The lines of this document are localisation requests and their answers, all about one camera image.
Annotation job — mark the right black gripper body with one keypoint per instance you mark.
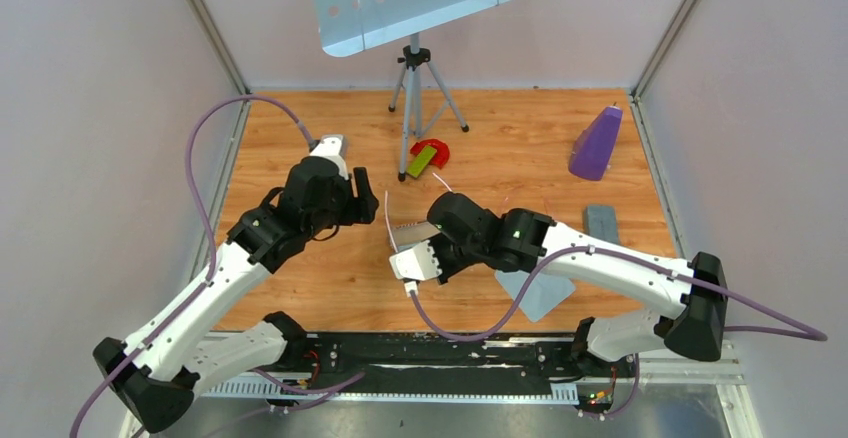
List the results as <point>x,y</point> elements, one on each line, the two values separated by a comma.
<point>452,258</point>

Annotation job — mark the red curved plastic piece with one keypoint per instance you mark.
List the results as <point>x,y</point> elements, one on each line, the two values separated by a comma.
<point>442,155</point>

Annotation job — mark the striped printed glasses pouch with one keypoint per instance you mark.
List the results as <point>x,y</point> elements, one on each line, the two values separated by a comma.
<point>408,235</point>

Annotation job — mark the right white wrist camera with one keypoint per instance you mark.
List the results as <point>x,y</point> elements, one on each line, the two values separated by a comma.
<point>415,264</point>

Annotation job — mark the white sunglasses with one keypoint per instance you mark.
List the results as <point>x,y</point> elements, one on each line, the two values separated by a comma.
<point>387,219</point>

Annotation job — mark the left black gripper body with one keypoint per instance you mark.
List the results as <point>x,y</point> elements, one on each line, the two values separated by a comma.
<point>340,212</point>

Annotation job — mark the right blue cleaning cloth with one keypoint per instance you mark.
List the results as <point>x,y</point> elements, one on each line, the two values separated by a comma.
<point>544,294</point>

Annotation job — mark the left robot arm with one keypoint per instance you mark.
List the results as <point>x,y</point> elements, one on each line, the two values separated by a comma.
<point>159,371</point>

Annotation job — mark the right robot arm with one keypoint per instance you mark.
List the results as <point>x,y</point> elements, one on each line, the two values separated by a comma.
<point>682,311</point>

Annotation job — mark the grey glasses case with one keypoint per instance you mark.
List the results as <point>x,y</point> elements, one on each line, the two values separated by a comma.
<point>600,221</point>

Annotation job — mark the grey tripod stand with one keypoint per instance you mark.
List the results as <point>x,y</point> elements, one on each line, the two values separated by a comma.
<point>413,60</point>

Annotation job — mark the green rectangular block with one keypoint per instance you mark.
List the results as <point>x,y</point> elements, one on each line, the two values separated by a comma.
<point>421,161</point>

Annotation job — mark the white slotted cable duct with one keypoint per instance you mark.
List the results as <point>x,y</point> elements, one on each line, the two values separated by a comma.
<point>255,387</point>

